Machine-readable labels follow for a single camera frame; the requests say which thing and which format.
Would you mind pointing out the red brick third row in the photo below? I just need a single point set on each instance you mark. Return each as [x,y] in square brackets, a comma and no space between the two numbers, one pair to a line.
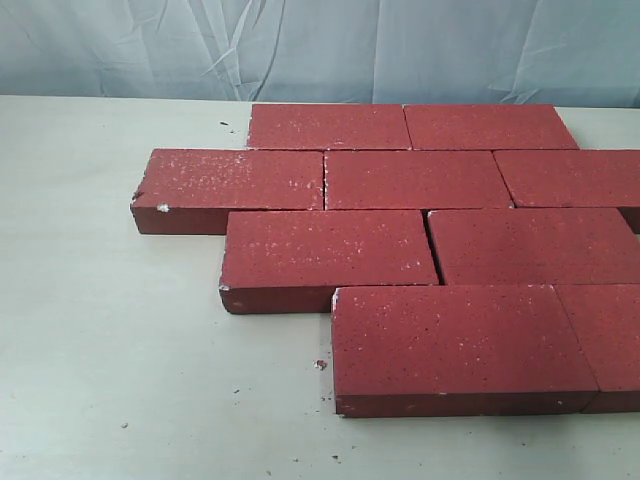
[557,246]

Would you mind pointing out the white backdrop curtain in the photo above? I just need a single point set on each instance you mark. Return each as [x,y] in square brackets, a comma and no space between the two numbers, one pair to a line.
[567,53]

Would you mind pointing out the red brick second row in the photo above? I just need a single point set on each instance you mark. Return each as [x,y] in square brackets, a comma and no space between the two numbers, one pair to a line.
[413,180]

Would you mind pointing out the red brick front row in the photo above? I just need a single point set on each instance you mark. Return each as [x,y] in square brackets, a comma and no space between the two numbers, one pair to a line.
[427,351]

